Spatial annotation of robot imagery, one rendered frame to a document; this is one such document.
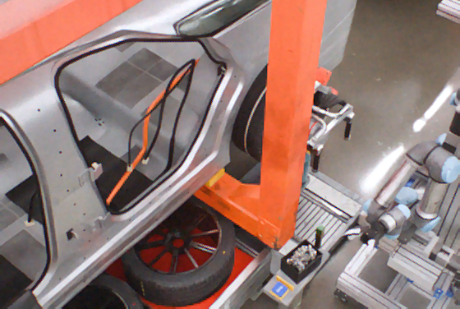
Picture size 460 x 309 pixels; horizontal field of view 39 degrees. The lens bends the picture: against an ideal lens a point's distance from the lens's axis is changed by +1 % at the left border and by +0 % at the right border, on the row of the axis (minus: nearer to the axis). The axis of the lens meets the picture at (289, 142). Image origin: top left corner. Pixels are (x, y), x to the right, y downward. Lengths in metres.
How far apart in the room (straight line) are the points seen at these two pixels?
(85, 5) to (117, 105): 2.26
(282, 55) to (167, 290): 1.57
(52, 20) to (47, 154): 1.18
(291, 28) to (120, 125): 1.64
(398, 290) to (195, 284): 1.24
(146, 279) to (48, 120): 1.32
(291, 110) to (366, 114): 2.47
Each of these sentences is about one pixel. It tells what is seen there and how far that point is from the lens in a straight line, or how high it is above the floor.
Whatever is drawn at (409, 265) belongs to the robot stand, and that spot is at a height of 0.73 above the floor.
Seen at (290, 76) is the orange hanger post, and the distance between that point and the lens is 2.77.
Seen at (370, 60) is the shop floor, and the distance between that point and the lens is 5.83.
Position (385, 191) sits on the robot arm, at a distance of 3.19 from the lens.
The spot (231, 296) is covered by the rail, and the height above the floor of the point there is 0.37.
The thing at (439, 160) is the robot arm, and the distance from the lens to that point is 3.09.
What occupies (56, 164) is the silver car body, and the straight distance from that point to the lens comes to 2.79.
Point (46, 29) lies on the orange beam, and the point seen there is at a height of 2.69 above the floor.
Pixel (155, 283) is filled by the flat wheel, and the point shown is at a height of 0.50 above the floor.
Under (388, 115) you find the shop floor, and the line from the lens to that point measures 5.35.
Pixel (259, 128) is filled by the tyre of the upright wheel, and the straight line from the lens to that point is 3.72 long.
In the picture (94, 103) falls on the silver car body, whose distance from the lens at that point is 4.07.
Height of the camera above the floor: 3.66
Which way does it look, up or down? 47 degrees down
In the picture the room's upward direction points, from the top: 6 degrees clockwise
